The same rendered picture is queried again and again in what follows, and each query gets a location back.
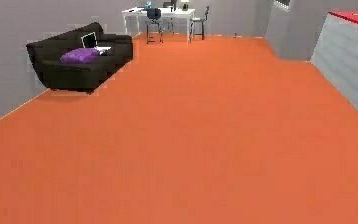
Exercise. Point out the black sofa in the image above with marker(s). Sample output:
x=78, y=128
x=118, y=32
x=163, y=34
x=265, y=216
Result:
x=73, y=71

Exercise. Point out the grey stool chair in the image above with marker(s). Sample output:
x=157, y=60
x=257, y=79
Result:
x=198, y=23

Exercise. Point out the black office chair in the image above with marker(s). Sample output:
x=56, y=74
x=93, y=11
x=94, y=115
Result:
x=153, y=20

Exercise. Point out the white table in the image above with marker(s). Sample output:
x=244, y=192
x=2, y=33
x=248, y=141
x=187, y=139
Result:
x=173, y=13

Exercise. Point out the open laptop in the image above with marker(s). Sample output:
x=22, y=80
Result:
x=91, y=41

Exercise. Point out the purple pillow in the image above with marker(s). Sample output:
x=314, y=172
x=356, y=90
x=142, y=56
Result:
x=79, y=55

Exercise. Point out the grey counter with red top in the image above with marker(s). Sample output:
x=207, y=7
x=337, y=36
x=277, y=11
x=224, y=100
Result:
x=345, y=56

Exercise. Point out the blue object on table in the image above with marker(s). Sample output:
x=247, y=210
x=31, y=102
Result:
x=148, y=4

